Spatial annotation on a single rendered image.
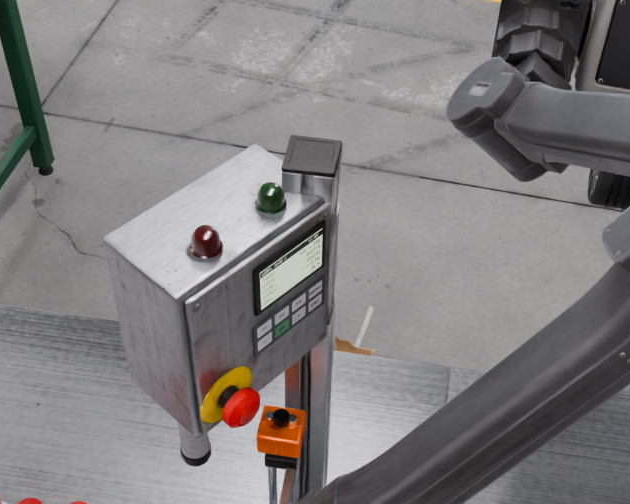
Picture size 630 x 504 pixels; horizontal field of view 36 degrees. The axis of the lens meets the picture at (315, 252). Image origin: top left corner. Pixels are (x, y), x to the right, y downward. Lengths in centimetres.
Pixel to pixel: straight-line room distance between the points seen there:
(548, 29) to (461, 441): 49
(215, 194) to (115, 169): 231
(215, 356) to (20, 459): 69
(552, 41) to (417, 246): 188
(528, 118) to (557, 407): 32
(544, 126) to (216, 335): 33
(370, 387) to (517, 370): 83
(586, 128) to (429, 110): 255
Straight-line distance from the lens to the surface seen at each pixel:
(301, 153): 80
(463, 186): 305
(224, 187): 81
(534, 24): 101
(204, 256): 75
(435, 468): 67
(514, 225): 295
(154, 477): 140
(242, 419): 84
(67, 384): 151
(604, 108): 79
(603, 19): 106
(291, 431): 99
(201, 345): 78
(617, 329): 62
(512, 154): 95
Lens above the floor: 202
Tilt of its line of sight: 46 degrees down
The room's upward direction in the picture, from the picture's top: 1 degrees clockwise
